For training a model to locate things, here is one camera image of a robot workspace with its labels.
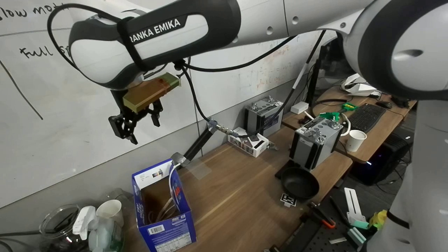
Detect wooden desk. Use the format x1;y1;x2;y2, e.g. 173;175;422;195
281;86;418;164

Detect yellow green plastic object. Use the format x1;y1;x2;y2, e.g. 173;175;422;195
369;210;388;230

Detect orange handled pliers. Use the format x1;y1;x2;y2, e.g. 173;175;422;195
309;202;337;230

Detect teal block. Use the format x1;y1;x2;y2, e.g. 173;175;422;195
346;226;367;247

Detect black and white marker tag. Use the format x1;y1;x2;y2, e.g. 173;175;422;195
280;193;298;208

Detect black keyboard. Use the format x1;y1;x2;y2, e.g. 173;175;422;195
344;103;387;134

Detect white paper cup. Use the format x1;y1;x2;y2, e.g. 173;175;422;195
96;199;124;227
345;130;368;153

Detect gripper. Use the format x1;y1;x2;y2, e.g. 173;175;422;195
108;89;164;145

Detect small white printed box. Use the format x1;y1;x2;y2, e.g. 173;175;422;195
227;127;270;158

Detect black frying pan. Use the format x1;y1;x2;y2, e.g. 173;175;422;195
275;160;320;201

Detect white plastic bracket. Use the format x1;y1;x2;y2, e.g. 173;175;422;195
344;187;367;225

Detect white crumpled paper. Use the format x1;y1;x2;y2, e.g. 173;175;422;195
341;73;382;98

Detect black computer tower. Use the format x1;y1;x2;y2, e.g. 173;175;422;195
352;132;414;186

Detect black cable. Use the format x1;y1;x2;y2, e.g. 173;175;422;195
0;229;42;252

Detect glass jar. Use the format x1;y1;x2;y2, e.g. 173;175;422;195
39;204;89;252

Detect white spray bottle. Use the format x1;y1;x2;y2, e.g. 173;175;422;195
72;206;125;252

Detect monitor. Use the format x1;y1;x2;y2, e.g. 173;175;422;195
306;34;355;106

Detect blue cardboard box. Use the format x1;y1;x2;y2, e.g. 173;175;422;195
132;159;197;252

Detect whiteboard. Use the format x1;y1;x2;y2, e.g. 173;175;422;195
0;0;337;208

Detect white rope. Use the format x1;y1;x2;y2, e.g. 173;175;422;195
169;162;183;212
153;197;176;222

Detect small white adapter box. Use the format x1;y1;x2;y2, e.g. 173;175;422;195
290;101;309;115

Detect grey battery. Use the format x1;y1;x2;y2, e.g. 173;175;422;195
244;96;284;138
289;117;344;172

